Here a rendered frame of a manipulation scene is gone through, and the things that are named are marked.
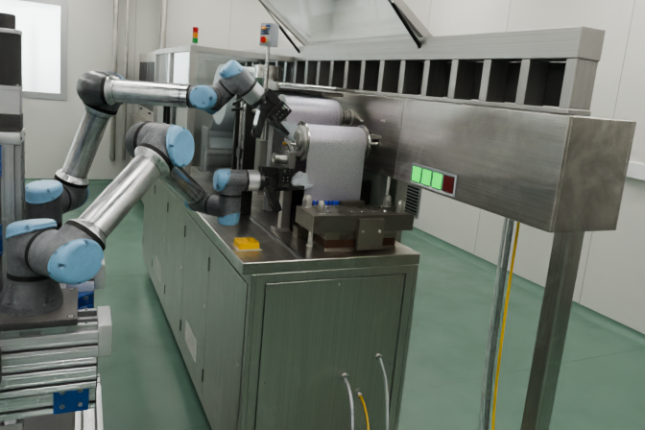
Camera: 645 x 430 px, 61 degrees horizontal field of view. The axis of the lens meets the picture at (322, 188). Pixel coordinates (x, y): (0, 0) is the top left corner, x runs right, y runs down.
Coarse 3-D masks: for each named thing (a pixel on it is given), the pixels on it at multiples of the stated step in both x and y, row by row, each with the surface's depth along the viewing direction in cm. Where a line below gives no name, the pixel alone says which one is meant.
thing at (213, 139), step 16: (160, 64) 366; (176, 64) 316; (208, 64) 281; (224, 64) 284; (240, 64) 287; (272, 64) 295; (288, 64) 298; (160, 80) 366; (176, 80) 315; (208, 80) 282; (288, 80) 300; (160, 112) 365; (176, 112) 315; (224, 112) 289; (208, 128) 287; (224, 128) 291; (208, 144) 289; (224, 144) 292; (208, 160) 291; (224, 160) 294; (192, 176) 289; (208, 176) 292
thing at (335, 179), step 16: (320, 160) 203; (336, 160) 205; (352, 160) 208; (320, 176) 204; (336, 176) 207; (352, 176) 210; (304, 192) 203; (320, 192) 205; (336, 192) 208; (352, 192) 211
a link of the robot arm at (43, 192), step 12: (36, 180) 189; (48, 180) 190; (36, 192) 182; (48, 192) 183; (60, 192) 187; (36, 204) 182; (48, 204) 184; (60, 204) 188; (36, 216) 183; (48, 216) 184; (60, 216) 189
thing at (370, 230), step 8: (360, 224) 190; (368, 224) 191; (376, 224) 192; (384, 224) 194; (360, 232) 190; (368, 232) 192; (376, 232) 193; (360, 240) 191; (368, 240) 192; (376, 240) 194; (360, 248) 192; (368, 248) 193; (376, 248) 194
